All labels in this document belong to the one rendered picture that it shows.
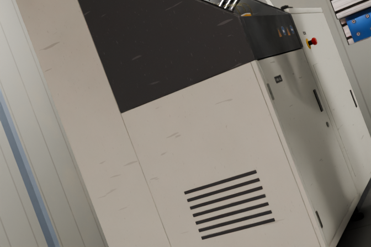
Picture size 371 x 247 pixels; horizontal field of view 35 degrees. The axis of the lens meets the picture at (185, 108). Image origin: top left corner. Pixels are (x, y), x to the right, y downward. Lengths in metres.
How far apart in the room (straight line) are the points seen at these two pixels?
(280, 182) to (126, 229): 0.67
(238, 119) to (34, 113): 2.02
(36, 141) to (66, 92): 1.40
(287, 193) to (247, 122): 0.28
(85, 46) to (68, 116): 0.30
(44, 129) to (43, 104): 0.18
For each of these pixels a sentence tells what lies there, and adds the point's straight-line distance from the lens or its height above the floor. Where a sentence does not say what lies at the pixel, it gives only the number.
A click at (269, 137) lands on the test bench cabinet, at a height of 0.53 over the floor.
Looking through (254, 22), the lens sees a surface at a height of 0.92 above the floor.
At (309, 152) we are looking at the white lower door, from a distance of 2.21.
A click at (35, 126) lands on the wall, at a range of 3.78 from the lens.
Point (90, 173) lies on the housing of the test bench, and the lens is 2.38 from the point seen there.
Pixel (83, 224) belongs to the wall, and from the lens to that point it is 3.88.
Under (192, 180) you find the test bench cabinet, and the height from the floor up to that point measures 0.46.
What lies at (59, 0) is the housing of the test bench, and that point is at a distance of 2.36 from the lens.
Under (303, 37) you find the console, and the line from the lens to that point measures 2.73.
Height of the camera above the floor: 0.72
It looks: level
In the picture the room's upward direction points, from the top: 21 degrees counter-clockwise
